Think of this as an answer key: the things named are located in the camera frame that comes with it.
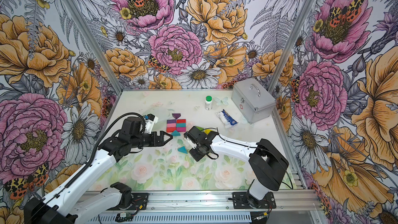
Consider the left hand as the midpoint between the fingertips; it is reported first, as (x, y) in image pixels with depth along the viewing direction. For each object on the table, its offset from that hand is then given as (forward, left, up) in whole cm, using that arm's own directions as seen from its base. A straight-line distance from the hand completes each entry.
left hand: (165, 142), depth 77 cm
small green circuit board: (-28, +18, -18) cm, 37 cm away
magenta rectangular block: (+16, -5, -15) cm, 23 cm away
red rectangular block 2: (+24, -4, -17) cm, 30 cm away
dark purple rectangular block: (+23, +2, -15) cm, 28 cm away
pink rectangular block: (+20, +1, -15) cm, 25 cm away
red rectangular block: (+16, +1, -14) cm, 21 cm away
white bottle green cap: (+33, -23, -9) cm, 41 cm away
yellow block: (+4, -21, +4) cm, 21 cm away
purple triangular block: (+28, -1, -15) cm, 32 cm away
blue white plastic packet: (+22, -34, -13) cm, 43 cm away
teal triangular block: (+4, -7, -16) cm, 18 cm away
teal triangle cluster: (+13, -2, -14) cm, 20 cm away
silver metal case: (+28, -50, -2) cm, 57 cm away
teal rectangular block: (+20, -5, -15) cm, 25 cm away
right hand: (-2, -16, -11) cm, 20 cm away
